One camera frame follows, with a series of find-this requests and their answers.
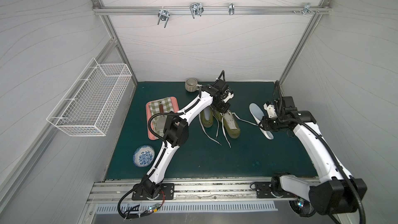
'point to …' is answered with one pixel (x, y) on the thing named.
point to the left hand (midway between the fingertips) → (228, 111)
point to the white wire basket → (87, 108)
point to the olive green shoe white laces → (206, 118)
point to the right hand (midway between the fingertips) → (262, 124)
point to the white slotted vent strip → (108, 208)
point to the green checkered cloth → (154, 107)
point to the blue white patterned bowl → (143, 156)
